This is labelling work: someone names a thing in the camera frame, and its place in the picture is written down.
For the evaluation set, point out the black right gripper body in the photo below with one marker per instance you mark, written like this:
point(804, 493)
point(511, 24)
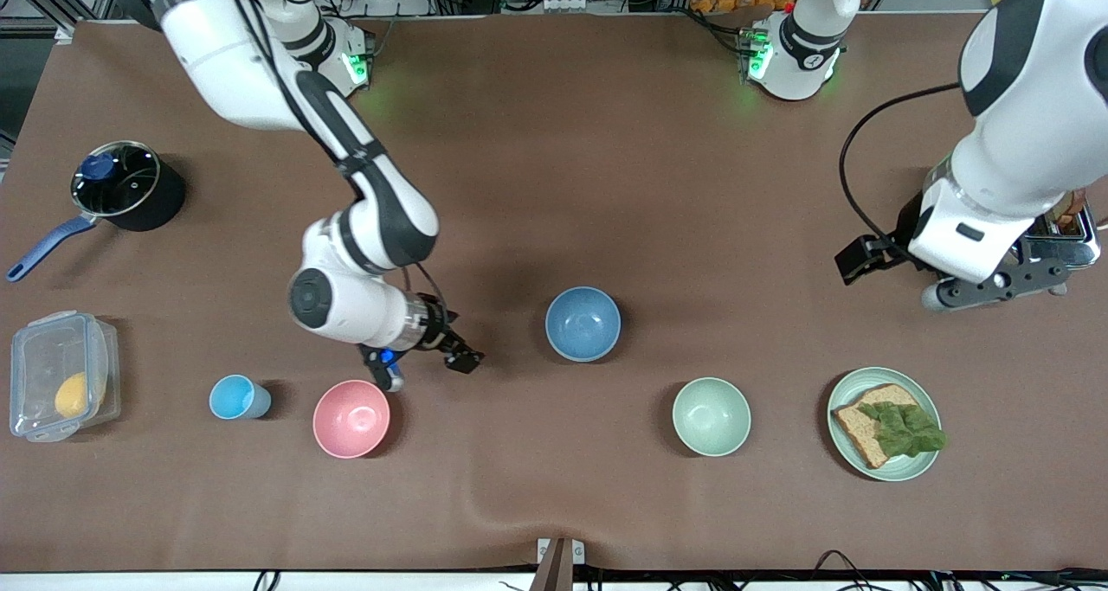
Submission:
point(438, 331)

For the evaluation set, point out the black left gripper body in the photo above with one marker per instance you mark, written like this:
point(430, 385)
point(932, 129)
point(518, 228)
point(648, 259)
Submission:
point(905, 225)

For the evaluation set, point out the blue bowl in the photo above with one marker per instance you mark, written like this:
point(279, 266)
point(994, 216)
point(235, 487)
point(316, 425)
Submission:
point(582, 323)

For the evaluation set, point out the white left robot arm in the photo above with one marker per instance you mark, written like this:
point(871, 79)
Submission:
point(1030, 98)

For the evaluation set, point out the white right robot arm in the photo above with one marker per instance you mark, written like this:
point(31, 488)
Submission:
point(381, 219)

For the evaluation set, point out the pink bowl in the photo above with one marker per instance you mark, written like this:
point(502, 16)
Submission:
point(351, 418)

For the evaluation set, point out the pale green bowl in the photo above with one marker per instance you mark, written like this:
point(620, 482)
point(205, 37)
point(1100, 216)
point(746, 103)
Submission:
point(711, 416)

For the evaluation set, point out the brown bread slice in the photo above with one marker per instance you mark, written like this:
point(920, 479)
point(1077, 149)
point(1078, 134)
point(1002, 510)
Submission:
point(861, 431)

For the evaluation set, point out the silver toaster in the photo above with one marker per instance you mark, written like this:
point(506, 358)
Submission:
point(1073, 245)

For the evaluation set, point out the brown toast slice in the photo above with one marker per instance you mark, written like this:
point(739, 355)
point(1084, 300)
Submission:
point(1072, 210)

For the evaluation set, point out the green lettuce leaf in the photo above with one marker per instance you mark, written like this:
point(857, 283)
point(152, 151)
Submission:
point(905, 431)

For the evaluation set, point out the pale green plate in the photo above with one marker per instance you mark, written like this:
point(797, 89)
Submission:
point(844, 444)

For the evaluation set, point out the brown table cloth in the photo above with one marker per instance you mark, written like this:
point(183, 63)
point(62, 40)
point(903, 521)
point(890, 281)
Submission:
point(606, 184)

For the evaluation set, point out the light blue cup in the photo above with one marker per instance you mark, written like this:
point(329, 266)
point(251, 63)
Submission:
point(234, 397)

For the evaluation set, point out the white power strip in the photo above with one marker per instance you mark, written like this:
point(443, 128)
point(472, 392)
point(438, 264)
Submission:
point(570, 3)

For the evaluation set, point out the glass pot lid blue knob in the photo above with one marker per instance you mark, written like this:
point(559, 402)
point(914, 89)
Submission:
point(117, 180)

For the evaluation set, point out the yellow lemon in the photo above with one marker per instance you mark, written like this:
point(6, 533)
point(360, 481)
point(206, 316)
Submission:
point(71, 395)

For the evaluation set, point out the clear plastic food container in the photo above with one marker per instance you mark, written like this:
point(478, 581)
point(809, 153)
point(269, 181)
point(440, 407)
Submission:
point(39, 357)

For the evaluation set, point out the metal table edge bracket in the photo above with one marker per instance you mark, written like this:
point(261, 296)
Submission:
point(561, 561)

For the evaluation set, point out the metal corner bracket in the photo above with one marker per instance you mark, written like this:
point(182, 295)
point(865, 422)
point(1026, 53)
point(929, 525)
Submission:
point(64, 31)

